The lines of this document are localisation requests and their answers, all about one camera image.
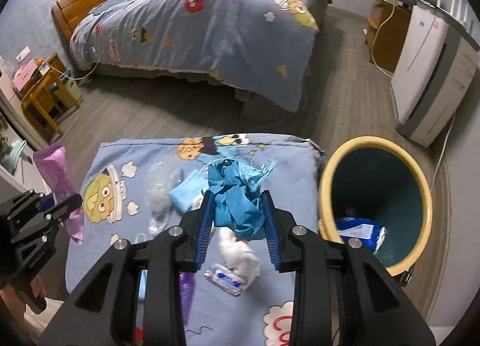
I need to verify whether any purple plastic wrapper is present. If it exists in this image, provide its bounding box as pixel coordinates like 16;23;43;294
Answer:
33;141;84;244

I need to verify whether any white tissue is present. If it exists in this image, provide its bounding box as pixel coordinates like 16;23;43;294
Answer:
216;227;260;290

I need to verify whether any light blue face mask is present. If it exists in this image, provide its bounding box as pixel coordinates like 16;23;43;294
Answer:
168;170;209;214

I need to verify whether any yellow rimmed teal trash bin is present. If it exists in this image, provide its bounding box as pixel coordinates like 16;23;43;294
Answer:
318;136;433;276

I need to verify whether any blue white package in bin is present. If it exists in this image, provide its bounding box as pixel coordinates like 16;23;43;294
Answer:
336;218;386;253

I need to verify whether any blue cartoon cushion cover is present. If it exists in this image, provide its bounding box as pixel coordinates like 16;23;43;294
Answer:
41;134;322;345

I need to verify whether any purple small packet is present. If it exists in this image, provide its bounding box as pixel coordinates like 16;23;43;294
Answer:
179;272;195;326

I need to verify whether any wooden bedside table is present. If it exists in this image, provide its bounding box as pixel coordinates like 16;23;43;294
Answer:
13;53;80;143

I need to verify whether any clear crumpled plastic bag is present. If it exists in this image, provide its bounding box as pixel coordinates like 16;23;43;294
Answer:
144;154;184;237

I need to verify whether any small white blue packet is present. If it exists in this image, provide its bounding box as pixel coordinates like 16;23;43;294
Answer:
204;263;243;296

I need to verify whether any grey bed sheet skirt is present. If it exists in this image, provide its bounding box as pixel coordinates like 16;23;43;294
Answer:
94;65;292;131

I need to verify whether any white grey air purifier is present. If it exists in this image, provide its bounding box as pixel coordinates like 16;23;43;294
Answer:
391;1;479;148

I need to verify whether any blue cartoon duvet on bed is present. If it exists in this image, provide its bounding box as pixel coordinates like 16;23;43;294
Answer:
69;0;331;112

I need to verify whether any white power cable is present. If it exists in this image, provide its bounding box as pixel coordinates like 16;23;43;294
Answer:
429;111;457;191

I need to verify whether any wooden cabinet by wall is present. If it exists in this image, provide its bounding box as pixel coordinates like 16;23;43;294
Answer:
365;0;411;73

